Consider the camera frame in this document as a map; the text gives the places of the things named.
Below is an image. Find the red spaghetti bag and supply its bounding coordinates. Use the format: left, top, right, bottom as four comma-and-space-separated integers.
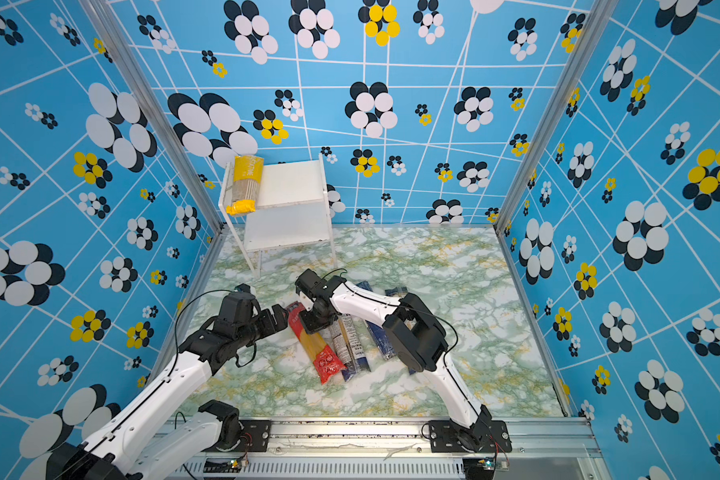
285, 302, 345, 384

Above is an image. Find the left aluminium corner post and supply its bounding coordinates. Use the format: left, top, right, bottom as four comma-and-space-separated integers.
79, 0, 226, 234

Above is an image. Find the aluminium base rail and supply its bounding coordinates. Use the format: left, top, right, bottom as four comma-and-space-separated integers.
155, 417, 611, 479

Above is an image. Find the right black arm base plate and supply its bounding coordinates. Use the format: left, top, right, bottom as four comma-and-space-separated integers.
422, 420, 513, 454

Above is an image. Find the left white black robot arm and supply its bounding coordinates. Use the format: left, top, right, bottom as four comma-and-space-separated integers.
43, 290, 288, 479

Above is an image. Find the clear noodle bag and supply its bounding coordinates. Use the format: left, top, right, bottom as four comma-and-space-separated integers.
385, 286, 416, 375
328, 315, 371, 382

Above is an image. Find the white two-tier metal shelf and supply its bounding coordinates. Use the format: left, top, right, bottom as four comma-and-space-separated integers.
218, 160, 338, 278

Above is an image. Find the right aluminium corner post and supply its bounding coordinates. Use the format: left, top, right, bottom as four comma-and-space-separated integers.
495, 0, 620, 235

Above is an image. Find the yellow spaghetti bag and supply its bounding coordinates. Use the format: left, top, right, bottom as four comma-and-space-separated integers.
222, 155, 264, 216

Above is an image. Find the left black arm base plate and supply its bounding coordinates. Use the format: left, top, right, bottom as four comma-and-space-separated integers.
210, 419, 273, 453

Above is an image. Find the dark blue spaghetti bag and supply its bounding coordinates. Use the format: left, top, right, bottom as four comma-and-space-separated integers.
355, 280, 397, 361

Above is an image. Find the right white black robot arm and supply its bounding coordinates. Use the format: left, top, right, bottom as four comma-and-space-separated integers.
295, 269, 494, 452

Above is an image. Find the aluminium corner post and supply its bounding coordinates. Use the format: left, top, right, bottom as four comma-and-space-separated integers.
79, 0, 226, 234
495, 0, 620, 235

